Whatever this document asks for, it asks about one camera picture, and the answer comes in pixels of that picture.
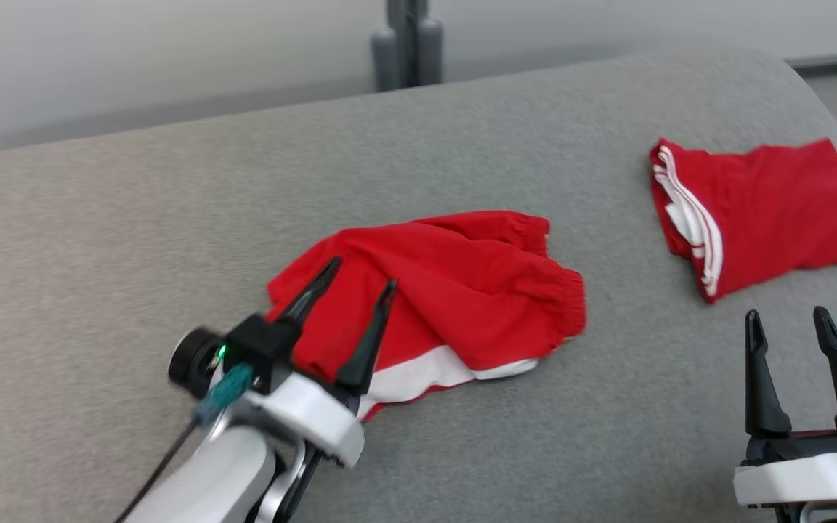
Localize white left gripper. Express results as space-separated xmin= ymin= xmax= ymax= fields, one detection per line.
xmin=230 ymin=255 xmax=398 ymax=523

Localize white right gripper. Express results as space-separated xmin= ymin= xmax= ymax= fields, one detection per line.
xmin=733 ymin=305 xmax=837 ymax=523

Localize red shorts white stripe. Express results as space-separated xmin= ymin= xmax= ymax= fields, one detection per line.
xmin=267 ymin=210 xmax=587 ymax=423

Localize red basketball jersey white sleeves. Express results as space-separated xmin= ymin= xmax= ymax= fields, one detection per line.
xmin=649 ymin=137 xmax=837 ymax=305

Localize teal cable connector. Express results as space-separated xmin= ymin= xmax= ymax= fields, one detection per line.
xmin=195 ymin=363 xmax=254 ymax=427

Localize thin black cable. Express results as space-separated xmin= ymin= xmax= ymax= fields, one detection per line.
xmin=112 ymin=418 xmax=201 ymax=523

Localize grey cylindrical post foot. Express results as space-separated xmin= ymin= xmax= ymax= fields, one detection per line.
xmin=417 ymin=18 xmax=445 ymax=87
xmin=371 ymin=28 xmax=399 ymax=93

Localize grey metal post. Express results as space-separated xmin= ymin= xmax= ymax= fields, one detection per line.
xmin=387 ymin=0 xmax=428 ymax=89

